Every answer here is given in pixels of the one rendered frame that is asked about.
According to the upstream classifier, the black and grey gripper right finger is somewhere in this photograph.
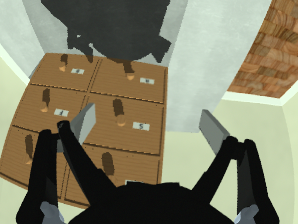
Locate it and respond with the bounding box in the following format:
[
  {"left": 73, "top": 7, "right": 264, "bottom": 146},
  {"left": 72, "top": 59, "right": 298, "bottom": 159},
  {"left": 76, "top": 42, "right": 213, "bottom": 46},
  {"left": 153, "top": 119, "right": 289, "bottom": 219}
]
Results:
[{"left": 171, "top": 109, "right": 280, "bottom": 224}]

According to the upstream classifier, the brown wooden drawer front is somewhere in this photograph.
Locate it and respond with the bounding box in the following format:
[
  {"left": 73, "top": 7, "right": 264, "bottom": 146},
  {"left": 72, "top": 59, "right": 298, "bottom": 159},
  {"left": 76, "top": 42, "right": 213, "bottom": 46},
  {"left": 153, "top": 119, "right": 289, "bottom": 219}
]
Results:
[
  {"left": 31, "top": 54, "right": 99, "bottom": 92},
  {"left": 13, "top": 87, "right": 85, "bottom": 134},
  {"left": 65, "top": 148, "right": 159, "bottom": 205},
  {"left": 91, "top": 59, "right": 165, "bottom": 104},
  {"left": 83, "top": 95, "right": 163, "bottom": 156},
  {"left": 0, "top": 129, "right": 67, "bottom": 197}
]

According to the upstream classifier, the brown chest of drawers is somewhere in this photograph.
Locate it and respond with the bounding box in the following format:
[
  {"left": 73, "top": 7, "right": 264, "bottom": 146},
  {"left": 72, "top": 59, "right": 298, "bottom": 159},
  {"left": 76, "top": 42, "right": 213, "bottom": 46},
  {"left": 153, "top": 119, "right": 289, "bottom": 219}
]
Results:
[{"left": 0, "top": 53, "right": 168, "bottom": 209}]

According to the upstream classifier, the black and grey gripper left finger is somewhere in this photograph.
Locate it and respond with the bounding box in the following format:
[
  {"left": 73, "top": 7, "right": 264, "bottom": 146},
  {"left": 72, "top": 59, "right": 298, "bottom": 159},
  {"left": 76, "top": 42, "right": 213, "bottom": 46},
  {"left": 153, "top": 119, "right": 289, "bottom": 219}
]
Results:
[{"left": 16, "top": 103, "right": 142, "bottom": 224}]

